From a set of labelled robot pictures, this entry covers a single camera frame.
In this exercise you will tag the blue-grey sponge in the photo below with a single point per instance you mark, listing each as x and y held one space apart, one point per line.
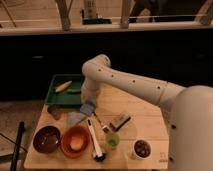
87 109

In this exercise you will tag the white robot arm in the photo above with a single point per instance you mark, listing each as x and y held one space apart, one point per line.
190 108

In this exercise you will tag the green vegetable in tray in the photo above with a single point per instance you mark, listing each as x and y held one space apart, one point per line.
73 91

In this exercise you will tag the white-handled dish brush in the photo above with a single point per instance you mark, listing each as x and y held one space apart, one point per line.
99 155

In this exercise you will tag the black pole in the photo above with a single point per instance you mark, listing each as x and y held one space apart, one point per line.
15 156

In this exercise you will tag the yellow fruit in orange bowl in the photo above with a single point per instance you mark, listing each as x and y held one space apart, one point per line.
76 143

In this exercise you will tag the green object on shelf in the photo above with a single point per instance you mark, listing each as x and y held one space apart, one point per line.
91 21

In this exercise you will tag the dark purple bowl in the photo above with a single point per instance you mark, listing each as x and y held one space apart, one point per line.
47 139

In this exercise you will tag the green plastic cup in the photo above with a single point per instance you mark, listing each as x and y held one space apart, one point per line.
112 140

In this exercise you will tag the orange bowl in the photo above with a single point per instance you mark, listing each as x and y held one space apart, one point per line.
79 131

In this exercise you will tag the yellow corn cob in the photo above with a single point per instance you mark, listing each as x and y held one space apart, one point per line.
63 86

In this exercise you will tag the green plastic tray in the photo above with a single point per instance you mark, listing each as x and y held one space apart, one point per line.
63 98

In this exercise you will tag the brown round object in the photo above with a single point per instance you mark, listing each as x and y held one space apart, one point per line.
54 111

